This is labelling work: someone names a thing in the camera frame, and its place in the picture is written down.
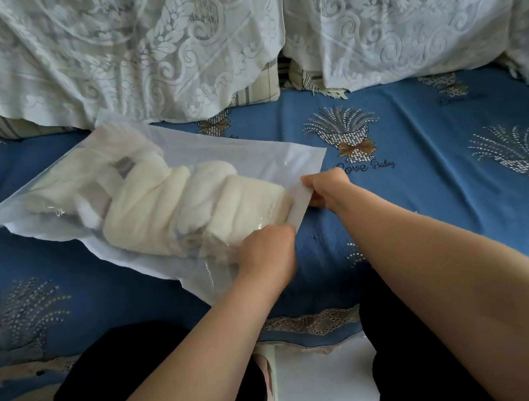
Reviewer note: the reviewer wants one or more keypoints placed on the person's left forearm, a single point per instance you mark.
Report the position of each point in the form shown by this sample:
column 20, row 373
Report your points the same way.
column 171, row 372

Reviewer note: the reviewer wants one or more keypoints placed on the cream folded clothes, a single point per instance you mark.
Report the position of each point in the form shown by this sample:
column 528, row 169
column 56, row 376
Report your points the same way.
column 153, row 195

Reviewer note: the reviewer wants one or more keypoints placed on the white slipper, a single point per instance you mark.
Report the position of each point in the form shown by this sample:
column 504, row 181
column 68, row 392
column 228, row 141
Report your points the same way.
column 269, row 392

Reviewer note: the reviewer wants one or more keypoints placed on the translucent plastic storage bag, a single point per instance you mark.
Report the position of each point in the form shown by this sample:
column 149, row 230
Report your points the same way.
column 153, row 195

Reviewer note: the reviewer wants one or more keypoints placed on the blue patterned sofa cover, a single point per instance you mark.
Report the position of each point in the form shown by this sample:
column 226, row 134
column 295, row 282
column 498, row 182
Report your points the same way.
column 443, row 189

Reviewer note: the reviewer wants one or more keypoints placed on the person's black trousers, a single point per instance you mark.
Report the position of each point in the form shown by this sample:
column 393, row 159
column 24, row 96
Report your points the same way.
column 137, row 373

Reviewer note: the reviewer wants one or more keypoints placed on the person's right hand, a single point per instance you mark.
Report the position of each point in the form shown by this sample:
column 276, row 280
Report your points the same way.
column 330, row 187

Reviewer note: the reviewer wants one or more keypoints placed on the white lace cloth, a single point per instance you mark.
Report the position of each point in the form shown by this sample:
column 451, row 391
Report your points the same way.
column 120, row 45
column 403, row 0

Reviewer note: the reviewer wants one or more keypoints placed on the person's left hand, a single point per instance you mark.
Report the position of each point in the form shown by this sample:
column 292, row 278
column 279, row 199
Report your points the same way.
column 265, row 254

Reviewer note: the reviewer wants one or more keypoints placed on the person's right forearm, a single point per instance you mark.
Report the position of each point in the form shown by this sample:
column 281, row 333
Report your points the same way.
column 465, row 296

